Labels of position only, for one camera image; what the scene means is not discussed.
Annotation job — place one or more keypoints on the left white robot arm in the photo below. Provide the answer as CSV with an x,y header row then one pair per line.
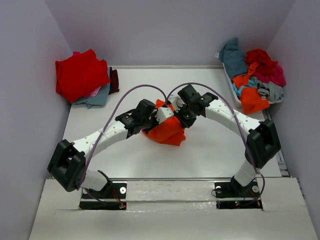
x,y
69,164

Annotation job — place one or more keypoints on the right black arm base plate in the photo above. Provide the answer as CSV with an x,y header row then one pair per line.
x,y
230,199

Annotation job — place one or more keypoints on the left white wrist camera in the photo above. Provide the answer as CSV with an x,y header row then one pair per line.
x,y
163,114

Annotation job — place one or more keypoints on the folded light blue t-shirt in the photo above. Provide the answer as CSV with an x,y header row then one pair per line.
x,y
99,100

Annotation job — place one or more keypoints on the teal blue crumpled t-shirt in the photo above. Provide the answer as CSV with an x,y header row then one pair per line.
x,y
233,59

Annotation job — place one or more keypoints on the orange t-shirt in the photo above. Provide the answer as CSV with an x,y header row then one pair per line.
x,y
169,132
251,100

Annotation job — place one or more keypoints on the folded red t-shirt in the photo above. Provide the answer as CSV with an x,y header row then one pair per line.
x,y
79,75

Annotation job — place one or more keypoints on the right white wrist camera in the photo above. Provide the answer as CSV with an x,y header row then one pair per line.
x,y
176,102

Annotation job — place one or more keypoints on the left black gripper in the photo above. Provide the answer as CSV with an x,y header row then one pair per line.
x,y
155,121

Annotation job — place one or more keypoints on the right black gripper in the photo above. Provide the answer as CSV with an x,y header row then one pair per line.
x,y
185,123

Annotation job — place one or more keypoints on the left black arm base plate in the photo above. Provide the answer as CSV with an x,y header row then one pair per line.
x,y
112,200

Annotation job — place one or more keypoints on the cyan crumpled t-shirt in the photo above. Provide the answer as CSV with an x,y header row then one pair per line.
x,y
238,91

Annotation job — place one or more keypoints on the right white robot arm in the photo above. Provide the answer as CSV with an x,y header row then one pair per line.
x,y
260,138

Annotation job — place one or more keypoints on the folded maroon t-shirt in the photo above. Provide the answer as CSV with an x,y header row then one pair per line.
x,y
114,81

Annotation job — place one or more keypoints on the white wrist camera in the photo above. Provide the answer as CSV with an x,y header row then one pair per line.
x,y
176,102
163,114

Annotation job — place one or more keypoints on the red crumpled t-shirt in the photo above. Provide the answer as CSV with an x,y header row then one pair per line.
x,y
265,64

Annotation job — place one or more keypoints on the folded pink t-shirt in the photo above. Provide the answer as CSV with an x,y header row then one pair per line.
x,y
95,92

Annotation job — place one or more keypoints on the grey crumpled t-shirt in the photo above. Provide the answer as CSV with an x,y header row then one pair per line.
x,y
270,91

